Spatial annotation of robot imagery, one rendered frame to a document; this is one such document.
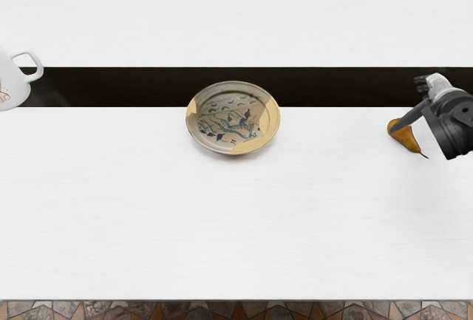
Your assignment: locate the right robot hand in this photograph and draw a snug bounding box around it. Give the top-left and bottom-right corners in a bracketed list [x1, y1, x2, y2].
[390, 72, 460, 134]

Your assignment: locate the patterned ceramic plate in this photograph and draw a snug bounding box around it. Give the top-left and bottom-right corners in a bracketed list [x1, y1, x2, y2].
[185, 81, 282, 162]

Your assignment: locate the brown yellow pear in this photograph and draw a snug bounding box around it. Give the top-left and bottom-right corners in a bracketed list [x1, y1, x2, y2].
[387, 117, 431, 160]

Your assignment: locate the white printed mug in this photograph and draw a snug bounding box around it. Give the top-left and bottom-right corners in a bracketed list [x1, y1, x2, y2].
[0, 47, 44, 112]

